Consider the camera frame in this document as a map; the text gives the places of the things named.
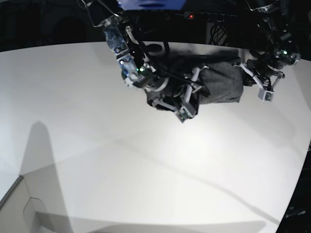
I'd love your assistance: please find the black power strip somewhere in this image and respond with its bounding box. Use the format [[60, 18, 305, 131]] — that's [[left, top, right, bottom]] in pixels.
[[183, 12, 237, 22]]

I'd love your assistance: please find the grey t-shirt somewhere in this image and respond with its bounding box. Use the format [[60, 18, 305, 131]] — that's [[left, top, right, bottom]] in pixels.
[[145, 49, 243, 107]]

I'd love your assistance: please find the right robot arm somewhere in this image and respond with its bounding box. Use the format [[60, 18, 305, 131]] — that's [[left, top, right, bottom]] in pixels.
[[81, 0, 204, 122]]

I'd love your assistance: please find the blue box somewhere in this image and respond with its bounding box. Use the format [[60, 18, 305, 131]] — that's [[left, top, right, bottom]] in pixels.
[[117, 0, 186, 11]]

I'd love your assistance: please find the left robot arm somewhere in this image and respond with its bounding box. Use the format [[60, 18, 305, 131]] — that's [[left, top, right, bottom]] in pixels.
[[238, 0, 301, 102]]

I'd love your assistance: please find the black cable bundle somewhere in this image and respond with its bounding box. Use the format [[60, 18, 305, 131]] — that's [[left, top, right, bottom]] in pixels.
[[209, 20, 229, 46]]

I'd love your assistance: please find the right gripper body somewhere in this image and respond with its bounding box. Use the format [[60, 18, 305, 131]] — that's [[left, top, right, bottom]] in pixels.
[[152, 67, 202, 122]]

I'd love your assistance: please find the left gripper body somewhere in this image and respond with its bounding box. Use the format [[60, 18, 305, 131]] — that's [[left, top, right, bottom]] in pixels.
[[236, 63, 285, 102]]

